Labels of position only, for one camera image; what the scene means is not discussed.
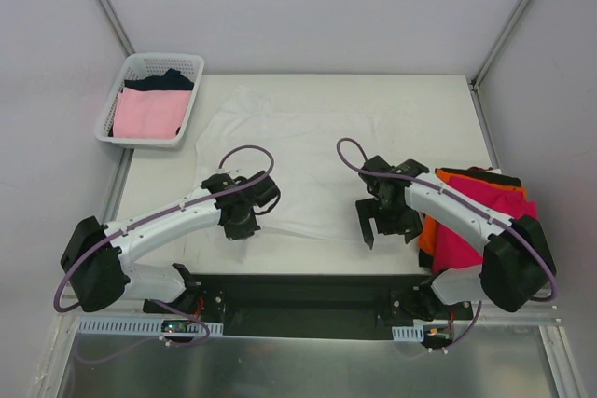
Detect black t shirt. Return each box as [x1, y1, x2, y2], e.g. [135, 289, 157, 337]
[417, 166, 523, 271]

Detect magenta t shirt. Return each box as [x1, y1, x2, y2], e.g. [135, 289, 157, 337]
[431, 174, 538, 273]

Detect white t shirt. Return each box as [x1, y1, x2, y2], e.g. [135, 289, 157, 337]
[185, 86, 418, 274]

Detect white plastic laundry basket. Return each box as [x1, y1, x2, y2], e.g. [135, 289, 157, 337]
[95, 52, 204, 149]

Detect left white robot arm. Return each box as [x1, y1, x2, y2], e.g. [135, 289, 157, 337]
[61, 172, 281, 314]

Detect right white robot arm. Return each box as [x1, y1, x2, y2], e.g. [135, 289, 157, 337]
[355, 156, 559, 321]

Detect pink t shirt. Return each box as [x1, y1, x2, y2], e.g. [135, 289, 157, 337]
[113, 88, 192, 140]

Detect navy t shirt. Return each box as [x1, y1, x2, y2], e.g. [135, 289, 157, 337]
[124, 69, 194, 91]

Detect right white cable duct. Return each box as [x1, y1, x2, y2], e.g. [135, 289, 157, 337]
[392, 324, 424, 343]

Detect white cable duct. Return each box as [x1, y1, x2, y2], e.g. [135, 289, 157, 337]
[77, 317, 205, 337]
[392, 324, 424, 343]

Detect right aluminium frame post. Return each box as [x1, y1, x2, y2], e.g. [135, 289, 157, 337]
[469, 0, 534, 91]

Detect left white cable duct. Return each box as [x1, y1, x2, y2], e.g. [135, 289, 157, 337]
[77, 317, 205, 337]

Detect aluminium rail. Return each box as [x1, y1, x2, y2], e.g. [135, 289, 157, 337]
[62, 299, 564, 326]

